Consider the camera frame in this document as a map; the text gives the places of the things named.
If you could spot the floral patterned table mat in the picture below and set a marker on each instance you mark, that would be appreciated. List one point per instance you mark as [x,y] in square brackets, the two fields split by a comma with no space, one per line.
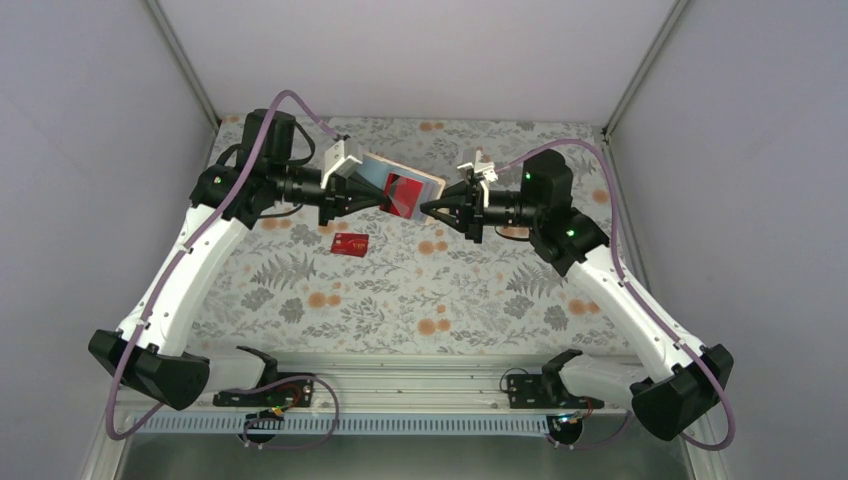
[421,288]

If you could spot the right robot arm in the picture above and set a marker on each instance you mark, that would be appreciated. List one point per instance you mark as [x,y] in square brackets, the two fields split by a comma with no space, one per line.
[679,380]

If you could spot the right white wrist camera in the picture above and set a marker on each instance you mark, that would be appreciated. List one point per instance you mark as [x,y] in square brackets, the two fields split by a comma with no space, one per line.
[478,167]

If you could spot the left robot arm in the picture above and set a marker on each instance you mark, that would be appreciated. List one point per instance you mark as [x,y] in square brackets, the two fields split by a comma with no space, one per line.
[147,351]

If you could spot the red credit card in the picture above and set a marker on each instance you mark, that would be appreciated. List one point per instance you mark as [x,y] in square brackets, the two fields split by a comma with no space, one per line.
[404,193]
[350,244]

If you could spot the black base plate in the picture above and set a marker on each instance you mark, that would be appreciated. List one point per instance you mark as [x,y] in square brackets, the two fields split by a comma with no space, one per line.
[526,391]
[294,393]

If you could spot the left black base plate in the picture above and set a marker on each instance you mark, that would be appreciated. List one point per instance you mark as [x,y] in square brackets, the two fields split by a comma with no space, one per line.
[294,393]

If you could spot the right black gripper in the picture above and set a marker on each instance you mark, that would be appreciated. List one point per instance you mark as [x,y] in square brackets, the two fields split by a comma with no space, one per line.
[474,211]

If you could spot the grey slotted cable duct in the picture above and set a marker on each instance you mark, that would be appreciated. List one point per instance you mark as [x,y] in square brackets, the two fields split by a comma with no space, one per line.
[352,424]

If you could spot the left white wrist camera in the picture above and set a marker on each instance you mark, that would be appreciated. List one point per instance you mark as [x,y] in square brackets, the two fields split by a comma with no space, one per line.
[343,158]

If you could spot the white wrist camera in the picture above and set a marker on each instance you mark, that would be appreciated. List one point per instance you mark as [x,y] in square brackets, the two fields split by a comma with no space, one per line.
[343,158]
[478,167]

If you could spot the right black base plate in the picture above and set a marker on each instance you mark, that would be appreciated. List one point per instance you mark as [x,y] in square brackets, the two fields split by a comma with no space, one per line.
[526,391]

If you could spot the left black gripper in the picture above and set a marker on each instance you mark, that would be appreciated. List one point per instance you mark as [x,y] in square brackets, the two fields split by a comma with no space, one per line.
[332,199]

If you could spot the aluminium mounting rail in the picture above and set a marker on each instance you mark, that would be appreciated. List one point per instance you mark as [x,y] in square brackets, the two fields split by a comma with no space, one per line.
[449,385]

